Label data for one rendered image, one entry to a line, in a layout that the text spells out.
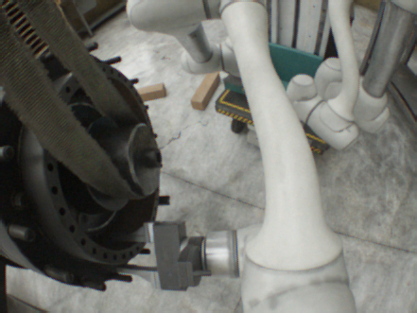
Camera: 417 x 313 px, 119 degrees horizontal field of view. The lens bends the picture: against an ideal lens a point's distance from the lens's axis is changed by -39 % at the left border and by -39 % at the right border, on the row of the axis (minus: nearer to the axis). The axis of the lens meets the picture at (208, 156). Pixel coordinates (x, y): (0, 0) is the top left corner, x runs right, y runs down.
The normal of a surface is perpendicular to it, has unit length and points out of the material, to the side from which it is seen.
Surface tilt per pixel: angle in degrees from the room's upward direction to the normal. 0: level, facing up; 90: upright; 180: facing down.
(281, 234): 33
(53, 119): 92
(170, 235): 20
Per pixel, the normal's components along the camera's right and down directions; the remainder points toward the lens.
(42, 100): 0.90, 0.29
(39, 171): -0.12, 0.03
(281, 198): -0.76, -0.18
